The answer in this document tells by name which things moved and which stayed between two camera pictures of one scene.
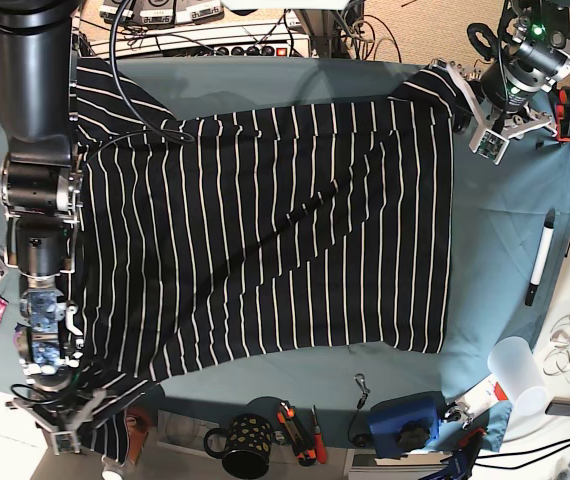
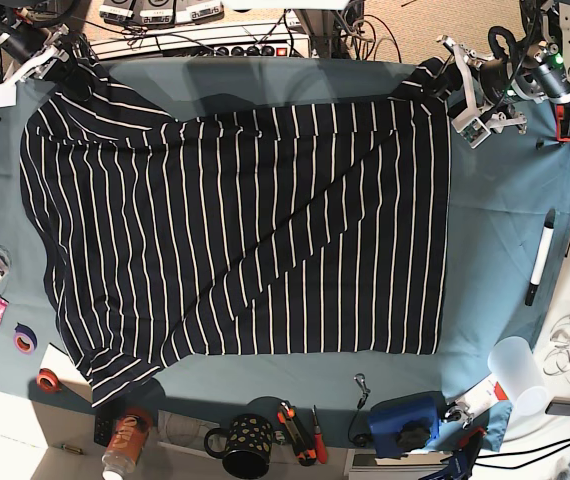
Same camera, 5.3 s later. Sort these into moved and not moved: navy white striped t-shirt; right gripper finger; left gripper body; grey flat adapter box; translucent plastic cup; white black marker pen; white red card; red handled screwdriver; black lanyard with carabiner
Moved: right gripper finger; navy white striped t-shirt; left gripper body
Not moved: white red card; red handled screwdriver; grey flat adapter box; translucent plastic cup; black lanyard with carabiner; white black marker pen
